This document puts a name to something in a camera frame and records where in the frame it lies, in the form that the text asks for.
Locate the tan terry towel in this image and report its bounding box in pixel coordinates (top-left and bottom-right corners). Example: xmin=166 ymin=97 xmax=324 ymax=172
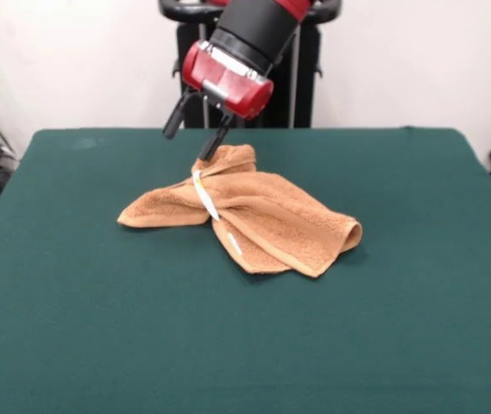
xmin=116 ymin=144 xmax=364 ymax=279

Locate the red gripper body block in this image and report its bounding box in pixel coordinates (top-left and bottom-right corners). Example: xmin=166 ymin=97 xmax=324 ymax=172
xmin=181 ymin=41 xmax=275 ymax=121

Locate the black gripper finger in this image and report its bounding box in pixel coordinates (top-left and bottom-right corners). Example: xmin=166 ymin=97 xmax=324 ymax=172
xmin=200 ymin=111 xmax=234 ymax=163
xmin=162 ymin=89 xmax=196 ymax=141

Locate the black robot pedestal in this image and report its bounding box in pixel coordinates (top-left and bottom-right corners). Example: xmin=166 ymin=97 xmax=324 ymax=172
xmin=157 ymin=0 xmax=342 ymax=129

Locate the dark green table cloth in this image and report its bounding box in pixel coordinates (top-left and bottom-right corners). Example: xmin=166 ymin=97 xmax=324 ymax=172
xmin=0 ymin=126 xmax=491 ymax=414

